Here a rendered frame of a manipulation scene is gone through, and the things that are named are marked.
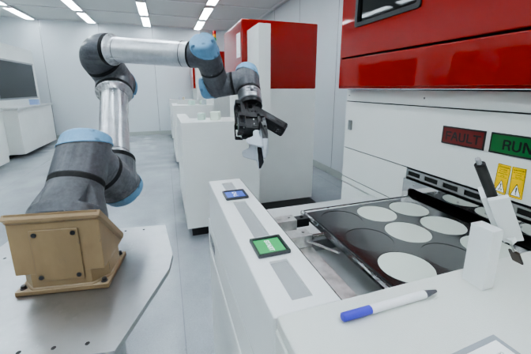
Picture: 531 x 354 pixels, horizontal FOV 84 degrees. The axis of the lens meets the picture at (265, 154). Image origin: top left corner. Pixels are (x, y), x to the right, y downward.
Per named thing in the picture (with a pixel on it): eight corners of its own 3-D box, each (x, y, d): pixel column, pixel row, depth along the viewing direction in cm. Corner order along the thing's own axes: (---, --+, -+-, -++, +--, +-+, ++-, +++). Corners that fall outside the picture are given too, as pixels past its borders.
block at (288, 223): (291, 224, 76) (291, 213, 75) (296, 230, 73) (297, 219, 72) (261, 228, 74) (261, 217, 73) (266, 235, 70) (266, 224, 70)
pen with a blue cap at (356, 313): (433, 284, 38) (340, 310, 34) (439, 289, 37) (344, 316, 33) (432, 291, 38) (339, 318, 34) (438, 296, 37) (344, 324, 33)
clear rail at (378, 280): (303, 213, 80) (304, 209, 80) (410, 309, 46) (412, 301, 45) (299, 214, 80) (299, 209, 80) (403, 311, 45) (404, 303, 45)
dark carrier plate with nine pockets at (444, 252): (408, 199, 90) (409, 197, 89) (544, 260, 58) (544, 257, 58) (307, 214, 79) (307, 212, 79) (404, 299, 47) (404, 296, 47)
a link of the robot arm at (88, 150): (31, 175, 63) (47, 124, 69) (73, 197, 74) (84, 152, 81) (85, 166, 62) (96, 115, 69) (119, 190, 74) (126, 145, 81)
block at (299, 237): (305, 239, 69) (305, 227, 68) (311, 246, 66) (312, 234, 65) (273, 244, 66) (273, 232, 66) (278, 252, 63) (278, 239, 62)
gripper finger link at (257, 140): (246, 158, 77) (243, 134, 83) (269, 159, 79) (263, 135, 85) (249, 150, 75) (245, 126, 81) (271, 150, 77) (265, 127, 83)
